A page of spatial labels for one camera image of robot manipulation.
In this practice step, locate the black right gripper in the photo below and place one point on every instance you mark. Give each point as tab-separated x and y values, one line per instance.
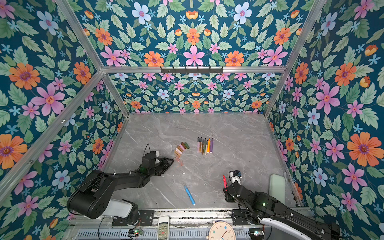
227	197

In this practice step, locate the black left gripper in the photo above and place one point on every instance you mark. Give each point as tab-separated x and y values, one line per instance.
165	164

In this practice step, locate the pink marker pen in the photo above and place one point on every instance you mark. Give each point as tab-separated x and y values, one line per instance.
225	181

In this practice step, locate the brown pen tan cap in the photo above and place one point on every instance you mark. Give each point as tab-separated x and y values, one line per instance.
202	147

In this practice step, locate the beige marker pen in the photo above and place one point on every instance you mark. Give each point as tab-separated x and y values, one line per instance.
206	147

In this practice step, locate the blue marker pen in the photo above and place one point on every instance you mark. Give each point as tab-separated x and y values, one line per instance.
190	195

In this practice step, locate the orange highlighter pen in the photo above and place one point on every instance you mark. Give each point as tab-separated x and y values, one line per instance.
208	145

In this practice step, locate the purple marker pen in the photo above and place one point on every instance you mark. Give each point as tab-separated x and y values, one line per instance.
211	145

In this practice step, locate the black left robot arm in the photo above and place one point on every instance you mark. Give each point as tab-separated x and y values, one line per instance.
94	195

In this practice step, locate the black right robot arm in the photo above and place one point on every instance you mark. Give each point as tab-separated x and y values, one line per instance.
260	208

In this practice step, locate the round pink clock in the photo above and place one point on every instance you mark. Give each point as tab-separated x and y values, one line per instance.
221	231

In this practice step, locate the pale green adapter box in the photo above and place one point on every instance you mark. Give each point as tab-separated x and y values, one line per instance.
277	187

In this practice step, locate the right small circuit board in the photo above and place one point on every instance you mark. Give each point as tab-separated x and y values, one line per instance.
256	234

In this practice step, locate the small circuit board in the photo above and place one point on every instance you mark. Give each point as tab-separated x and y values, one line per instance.
256	234
135	233

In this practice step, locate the white remote control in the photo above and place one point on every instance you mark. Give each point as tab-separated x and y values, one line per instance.
163	228

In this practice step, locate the left small circuit board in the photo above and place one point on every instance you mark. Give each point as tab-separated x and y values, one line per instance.
135	233

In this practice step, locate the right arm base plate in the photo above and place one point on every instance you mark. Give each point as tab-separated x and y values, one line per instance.
242	218

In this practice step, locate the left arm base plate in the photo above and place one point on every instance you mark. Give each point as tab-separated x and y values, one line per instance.
135	218

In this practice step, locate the black hook rail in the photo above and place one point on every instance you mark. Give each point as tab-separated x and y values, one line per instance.
189	70

